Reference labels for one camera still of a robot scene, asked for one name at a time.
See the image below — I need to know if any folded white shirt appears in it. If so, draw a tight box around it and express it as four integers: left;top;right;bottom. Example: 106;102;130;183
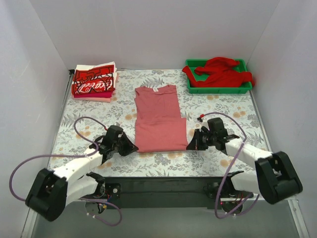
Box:
75;61;118;82

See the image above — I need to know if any red t shirt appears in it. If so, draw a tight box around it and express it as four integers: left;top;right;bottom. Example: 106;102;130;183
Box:
182;57;255;88

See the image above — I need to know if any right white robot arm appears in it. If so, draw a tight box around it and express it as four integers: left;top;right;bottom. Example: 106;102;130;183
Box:
186;118;303;204

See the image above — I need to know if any folded red printed shirt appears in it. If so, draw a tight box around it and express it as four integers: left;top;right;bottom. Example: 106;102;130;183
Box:
71;73;117;96

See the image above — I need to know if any folded magenta shirt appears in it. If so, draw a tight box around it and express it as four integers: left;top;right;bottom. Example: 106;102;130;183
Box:
73;91;113;98

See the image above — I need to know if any green plastic bin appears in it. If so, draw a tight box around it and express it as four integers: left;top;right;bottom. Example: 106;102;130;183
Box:
186;59;253;94

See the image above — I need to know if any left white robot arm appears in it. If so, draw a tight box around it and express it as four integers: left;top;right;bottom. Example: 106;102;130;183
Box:
25;125;139;221

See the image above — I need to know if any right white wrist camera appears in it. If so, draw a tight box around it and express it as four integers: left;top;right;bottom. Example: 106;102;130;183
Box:
197;114;209;128

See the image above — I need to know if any pink t shirt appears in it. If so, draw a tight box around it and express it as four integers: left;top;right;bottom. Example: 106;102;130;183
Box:
135;85;188;153

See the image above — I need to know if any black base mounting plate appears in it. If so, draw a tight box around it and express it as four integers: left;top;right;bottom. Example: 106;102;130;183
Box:
81;176;243;216

